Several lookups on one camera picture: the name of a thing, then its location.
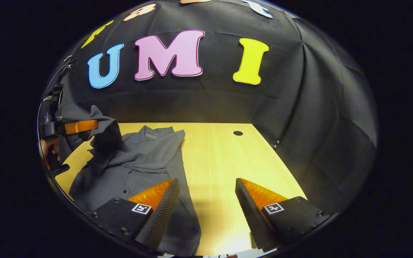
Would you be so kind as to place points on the small silver cloth clip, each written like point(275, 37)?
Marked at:
point(276, 143)

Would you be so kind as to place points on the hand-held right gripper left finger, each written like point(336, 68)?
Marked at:
point(160, 215)

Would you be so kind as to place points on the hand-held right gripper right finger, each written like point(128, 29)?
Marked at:
point(251, 215)

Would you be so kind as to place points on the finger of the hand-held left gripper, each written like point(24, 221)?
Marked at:
point(81, 127)

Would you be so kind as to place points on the grey button shirt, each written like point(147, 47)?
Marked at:
point(138, 161)

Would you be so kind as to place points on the black backdrop cloth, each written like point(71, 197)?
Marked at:
point(317, 89)

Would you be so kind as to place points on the pink cloth clip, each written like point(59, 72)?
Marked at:
point(68, 57)

